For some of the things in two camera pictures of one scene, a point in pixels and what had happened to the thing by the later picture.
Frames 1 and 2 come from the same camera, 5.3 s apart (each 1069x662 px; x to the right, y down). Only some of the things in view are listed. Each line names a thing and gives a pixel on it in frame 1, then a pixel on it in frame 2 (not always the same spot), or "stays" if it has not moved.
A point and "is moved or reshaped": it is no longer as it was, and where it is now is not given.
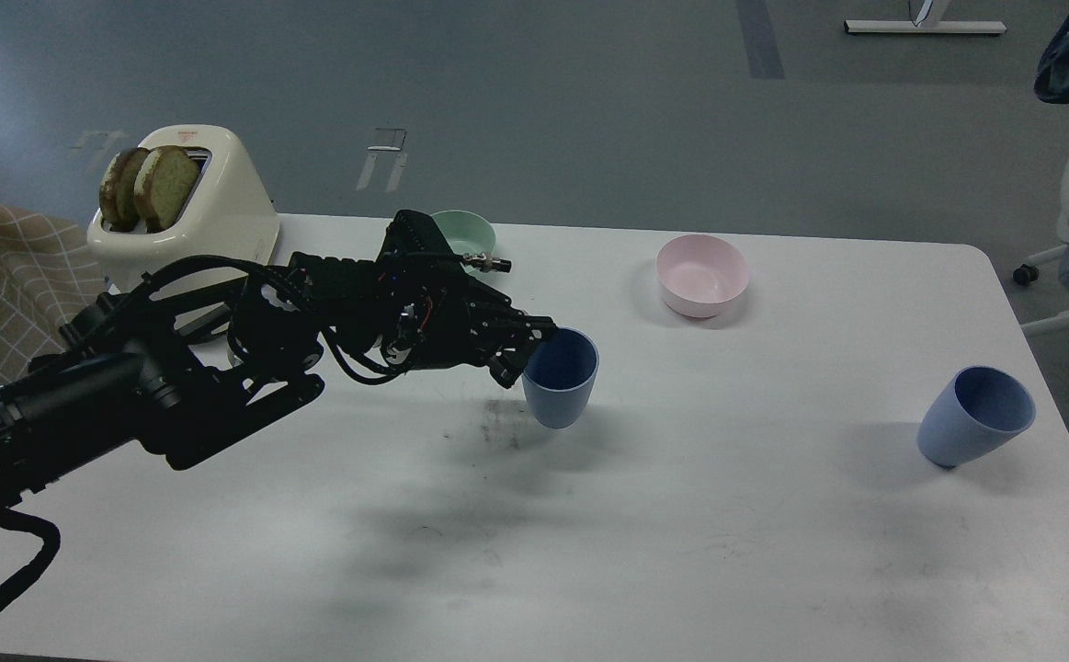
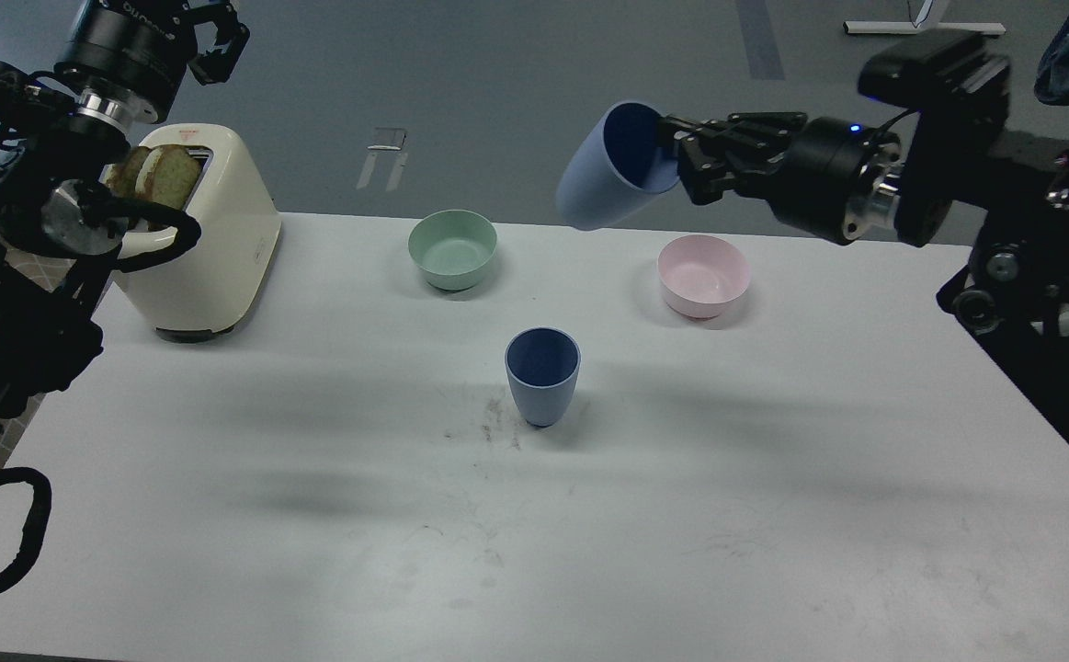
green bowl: [466, 232] stays
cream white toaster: [228, 211] stays
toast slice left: [118, 201] stays
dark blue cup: [560, 378] is moved or reshaped
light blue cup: [977, 407] → [626, 158]
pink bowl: [699, 274] stays
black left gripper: [430, 313] → [128, 58]
